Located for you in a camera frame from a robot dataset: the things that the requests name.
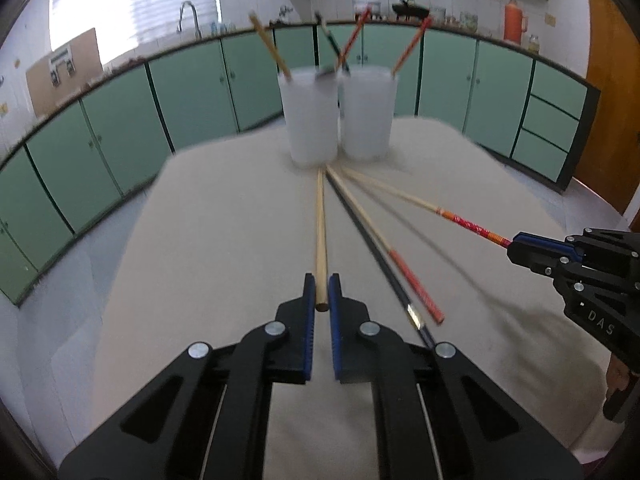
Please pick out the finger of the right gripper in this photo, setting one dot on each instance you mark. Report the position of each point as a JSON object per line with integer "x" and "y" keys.
{"x": 531, "y": 244}
{"x": 542, "y": 265}

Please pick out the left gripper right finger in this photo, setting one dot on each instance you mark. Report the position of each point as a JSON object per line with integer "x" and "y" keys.
{"x": 437, "y": 415}

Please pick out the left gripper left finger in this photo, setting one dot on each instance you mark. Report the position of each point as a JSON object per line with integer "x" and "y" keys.
{"x": 206, "y": 414}

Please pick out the bamboo chopstick red tip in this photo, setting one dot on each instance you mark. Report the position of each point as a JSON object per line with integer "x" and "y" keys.
{"x": 428, "y": 302}

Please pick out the black chopstick silver band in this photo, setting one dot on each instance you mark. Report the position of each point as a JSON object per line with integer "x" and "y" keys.
{"x": 414, "y": 317}

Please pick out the bamboo chopstick red floral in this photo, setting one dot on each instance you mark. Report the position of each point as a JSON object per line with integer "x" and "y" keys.
{"x": 321, "y": 262}

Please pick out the bamboo chopstick red end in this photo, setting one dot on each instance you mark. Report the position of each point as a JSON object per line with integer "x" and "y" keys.
{"x": 417, "y": 37}

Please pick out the bamboo chopstick red orange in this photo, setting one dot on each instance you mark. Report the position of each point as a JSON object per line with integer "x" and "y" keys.
{"x": 344, "y": 53}

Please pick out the black chopstick gold band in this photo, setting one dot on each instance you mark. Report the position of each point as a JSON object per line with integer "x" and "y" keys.
{"x": 330, "y": 38}

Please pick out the bamboo chopstick orange end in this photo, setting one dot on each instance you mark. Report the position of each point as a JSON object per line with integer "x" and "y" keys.
{"x": 271, "y": 47}

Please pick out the person right hand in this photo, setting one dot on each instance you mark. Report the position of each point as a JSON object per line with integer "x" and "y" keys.
{"x": 617, "y": 376}

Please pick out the wooden door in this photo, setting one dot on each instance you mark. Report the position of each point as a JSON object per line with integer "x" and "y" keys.
{"x": 610, "y": 160}

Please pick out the glass jar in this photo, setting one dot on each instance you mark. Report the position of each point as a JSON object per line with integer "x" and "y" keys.
{"x": 533, "y": 44}

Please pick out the orange thermos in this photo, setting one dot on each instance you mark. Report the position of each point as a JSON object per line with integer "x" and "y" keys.
{"x": 515, "y": 23}

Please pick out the white two-compartment utensil holder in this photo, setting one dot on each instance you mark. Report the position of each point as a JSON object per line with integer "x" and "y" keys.
{"x": 329, "y": 113}

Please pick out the patterned mug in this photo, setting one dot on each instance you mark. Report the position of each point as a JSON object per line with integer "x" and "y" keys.
{"x": 468, "y": 21}

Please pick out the black wok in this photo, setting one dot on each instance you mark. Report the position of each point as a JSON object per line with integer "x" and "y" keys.
{"x": 408, "y": 10}

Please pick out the green lower cabinets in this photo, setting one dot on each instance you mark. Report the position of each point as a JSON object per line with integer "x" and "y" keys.
{"x": 113, "y": 139}

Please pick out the white cooking pot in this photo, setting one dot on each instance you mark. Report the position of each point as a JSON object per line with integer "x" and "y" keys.
{"x": 374, "y": 6}

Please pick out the cardboard box with scale picture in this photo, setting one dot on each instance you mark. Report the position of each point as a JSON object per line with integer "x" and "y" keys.
{"x": 63, "y": 73}

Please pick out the window blinds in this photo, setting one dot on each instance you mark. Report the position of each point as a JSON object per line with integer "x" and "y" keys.
{"x": 123, "y": 25}

